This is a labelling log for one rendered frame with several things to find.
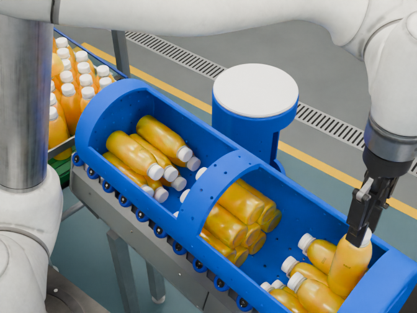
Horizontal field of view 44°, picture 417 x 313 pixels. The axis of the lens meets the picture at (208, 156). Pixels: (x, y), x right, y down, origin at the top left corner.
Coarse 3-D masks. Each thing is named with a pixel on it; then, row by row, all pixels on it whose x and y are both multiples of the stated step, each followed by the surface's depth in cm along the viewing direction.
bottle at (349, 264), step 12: (336, 252) 100; (348, 252) 97; (360, 252) 96; (336, 264) 101; (348, 264) 98; (360, 264) 97; (336, 276) 102; (348, 276) 100; (360, 276) 101; (336, 288) 105; (348, 288) 103
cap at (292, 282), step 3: (297, 273) 110; (294, 276) 109; (297, 276) 109; (300, 276) 110; (303, 276) 110; (291, 279) 109; (294, 279) 109; (297, 279) 109; (288, 282) 110; (291, 282) 109; (294, 282) 109; (297, 282) 109; (288, 285) 110; (291, 285) 109; (294, 285) 109; (291, 288) 110; (294, 288) 109
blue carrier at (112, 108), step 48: (96, 96) 135; (144, 96) 149; (96, 144) 145; (192, 144) 149; (144, 192) 124; (192, 192) 115; (288, 192) 128; (192, 240) 116; (288, 240) 131; (336, 240) 124; (240, 288) 111; (384, 288) 95
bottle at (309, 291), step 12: (300, 288) 108; (312, 288) 106; (324, 288) 106; (300, 300) 107; (312, 300) 105; (324, 300) 104; (336, 300) 104; (312, 312) 106; (324, 312) 104; (336, 312) 103
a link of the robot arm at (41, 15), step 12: (0, 0) 56; (12, 0) 56; (24, 0) 56; (36, 0) 56; (48, 0) 56; (0, 12) 58; (12, 12) 58; (24, 12) 57; (36, 12) 57; (48, 12) 57
